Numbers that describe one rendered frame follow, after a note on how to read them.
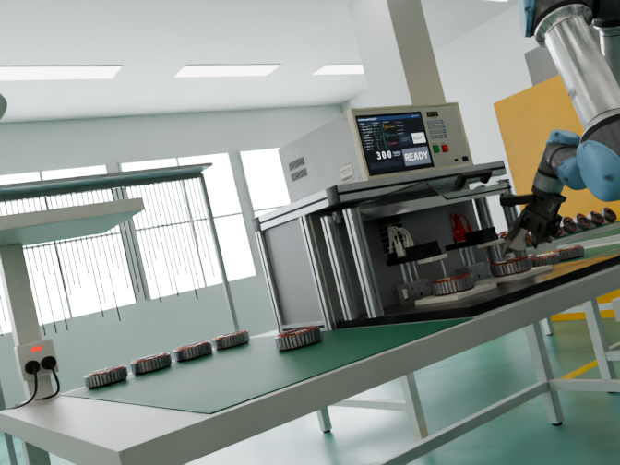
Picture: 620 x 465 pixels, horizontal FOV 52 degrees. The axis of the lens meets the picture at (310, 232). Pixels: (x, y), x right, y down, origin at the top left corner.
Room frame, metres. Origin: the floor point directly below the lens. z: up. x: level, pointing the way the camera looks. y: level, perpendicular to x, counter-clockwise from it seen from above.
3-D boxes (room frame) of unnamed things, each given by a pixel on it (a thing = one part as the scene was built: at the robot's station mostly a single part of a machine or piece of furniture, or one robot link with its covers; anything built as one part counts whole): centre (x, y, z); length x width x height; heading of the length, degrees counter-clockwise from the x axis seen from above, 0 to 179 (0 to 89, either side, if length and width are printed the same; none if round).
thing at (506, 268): (1.79, -0.52, 0.80); 0.11 x 0.11 x 0.04
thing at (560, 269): (1.73, -0.42, 0.76); 0.64 x 0.47 x 0.02; 126
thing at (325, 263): (1.93, -0.28, 0.92); 0.66 x 0.01 x 0.30; 126
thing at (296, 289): (1.86, 0.07, 0.91); 0.28 x 0.03 x 0.32; 36
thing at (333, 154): (1.99, -0.25, 1.22); 0.44 x 0.39 x 0.20; 126
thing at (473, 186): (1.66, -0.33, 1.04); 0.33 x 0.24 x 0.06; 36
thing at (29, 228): (1.67, 0.65, 0.98); 0.37 x 0.35 x 0.46; 126
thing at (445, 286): (1.65, -0.33, 0.80); 0.11 x 0.11 x 0.04
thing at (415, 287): (1.77, -0.24, 0.80); 0.07 x 0.05 x 0.06; 126
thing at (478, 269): (1.91, -0.44, 0.80); 0.07 x 0.05 x 0.06; 126
